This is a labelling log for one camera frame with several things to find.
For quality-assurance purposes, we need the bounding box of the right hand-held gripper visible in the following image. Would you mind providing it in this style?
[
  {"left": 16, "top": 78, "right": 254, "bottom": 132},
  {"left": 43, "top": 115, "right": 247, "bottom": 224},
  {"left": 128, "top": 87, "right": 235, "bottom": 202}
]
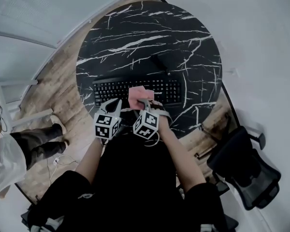
[{"left": 132, "top": 99, "right": 173, "bottom": 140}]

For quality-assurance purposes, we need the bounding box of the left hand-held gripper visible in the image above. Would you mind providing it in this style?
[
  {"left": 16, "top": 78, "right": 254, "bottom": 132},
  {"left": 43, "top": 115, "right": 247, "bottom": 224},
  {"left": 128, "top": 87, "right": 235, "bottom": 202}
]
[{"left": 94, "top": 99, "right": 123, "bottom": 140}]

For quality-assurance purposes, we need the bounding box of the pink cloth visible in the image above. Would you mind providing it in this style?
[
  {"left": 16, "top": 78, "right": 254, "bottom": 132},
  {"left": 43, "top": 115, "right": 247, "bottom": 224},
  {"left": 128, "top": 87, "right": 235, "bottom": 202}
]
[{"left": 128, "top": 86, "right": 154, "bottom": 110}]

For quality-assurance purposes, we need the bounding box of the black keyboard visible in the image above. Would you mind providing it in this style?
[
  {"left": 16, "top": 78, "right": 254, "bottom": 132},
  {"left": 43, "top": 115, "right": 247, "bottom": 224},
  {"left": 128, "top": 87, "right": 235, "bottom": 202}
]
[{"left": 92, "top": 77, "right": 182, "bottom": 107}]

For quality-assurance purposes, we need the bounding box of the person's left forearm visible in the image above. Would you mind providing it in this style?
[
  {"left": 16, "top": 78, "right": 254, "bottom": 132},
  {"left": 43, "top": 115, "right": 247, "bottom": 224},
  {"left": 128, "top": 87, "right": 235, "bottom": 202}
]
[{"left": 74, "top": 138, "right": 104, "bottom": 186}]

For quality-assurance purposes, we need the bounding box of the person's right forearm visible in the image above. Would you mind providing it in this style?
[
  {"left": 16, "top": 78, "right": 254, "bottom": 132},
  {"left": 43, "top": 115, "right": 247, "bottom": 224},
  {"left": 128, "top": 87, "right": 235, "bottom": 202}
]
[{"left": 157, "top": 122, "right": 207, "bottom": 193}]

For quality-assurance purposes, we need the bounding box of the person's black clothing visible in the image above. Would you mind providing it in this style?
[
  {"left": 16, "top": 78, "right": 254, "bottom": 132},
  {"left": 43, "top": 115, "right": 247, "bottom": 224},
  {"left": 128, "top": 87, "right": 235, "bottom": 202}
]
[{"left": 26, "top": 127, "right": 230, "bottom": 232}]

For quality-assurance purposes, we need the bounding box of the white side table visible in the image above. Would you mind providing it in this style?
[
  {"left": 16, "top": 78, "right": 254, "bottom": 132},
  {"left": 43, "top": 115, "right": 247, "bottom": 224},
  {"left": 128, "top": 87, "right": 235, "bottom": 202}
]
[{"left": 0, "top": 80, "right": 53, "bottom": 132}]

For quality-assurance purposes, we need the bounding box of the black office chair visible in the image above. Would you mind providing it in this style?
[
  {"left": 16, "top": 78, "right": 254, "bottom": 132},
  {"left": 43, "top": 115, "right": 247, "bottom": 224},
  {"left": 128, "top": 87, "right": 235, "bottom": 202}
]
[{"left": 206, "top": 126, "right": 282, "bottom": 211}]

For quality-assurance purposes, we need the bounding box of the white cable loop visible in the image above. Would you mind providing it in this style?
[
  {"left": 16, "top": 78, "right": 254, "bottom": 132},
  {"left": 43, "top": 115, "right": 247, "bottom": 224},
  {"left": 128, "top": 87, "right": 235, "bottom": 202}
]
[{"left": 144, "top": 130, "right": 160, "bottom": 147}]

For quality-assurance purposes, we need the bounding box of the white plug adapter with cable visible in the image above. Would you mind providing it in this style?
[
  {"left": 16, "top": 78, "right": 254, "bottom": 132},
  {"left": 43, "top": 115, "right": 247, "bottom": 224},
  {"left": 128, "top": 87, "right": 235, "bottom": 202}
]
[{"left": 47, "top": 153, "right": 80, "bottom": 186}]

